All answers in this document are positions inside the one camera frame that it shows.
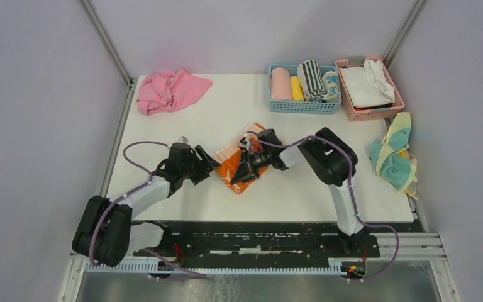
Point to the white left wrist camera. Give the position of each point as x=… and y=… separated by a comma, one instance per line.
x=183, y=140

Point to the rolled yellow towel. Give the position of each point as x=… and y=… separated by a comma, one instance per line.
x=296, y=89

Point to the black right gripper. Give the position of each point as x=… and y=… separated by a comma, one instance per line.
x=246, y=170

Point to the crumpled pink towel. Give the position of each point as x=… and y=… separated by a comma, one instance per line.
x=170, y=91

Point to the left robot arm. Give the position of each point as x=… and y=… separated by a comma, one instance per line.
x=107, y=231

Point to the white cable duct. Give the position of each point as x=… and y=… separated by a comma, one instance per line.
x=152, y=265

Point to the orange white towel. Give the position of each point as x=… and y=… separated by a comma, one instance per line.
x=229, y=158

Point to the rolled striped towel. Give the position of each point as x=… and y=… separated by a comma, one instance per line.
x=309, y=75

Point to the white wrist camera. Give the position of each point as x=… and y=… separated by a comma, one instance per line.
x=245, y=144
x=183, y=140

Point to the rolled peach towel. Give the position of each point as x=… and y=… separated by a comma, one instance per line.
x=280, y=84

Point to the white folded cloth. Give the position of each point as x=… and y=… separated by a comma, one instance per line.
x=367, y=85

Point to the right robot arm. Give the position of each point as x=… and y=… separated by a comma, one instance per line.
x=329, y=157

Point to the aluminium frame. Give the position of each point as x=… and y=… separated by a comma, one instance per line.
x=417, y=250

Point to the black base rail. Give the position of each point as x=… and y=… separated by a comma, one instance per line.
x=253, y=245

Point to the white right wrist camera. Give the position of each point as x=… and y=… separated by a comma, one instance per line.
x=245, y=144

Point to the blue plastic basket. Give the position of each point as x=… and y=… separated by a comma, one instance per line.
x=311, y=107

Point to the pink plastic basket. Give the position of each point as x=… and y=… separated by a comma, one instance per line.
x=361, y=114

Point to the teal rabbit pattern towel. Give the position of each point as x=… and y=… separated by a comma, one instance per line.
x=331, y=84

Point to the light blue yellow towel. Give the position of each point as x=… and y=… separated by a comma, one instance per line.
x=390, y=159

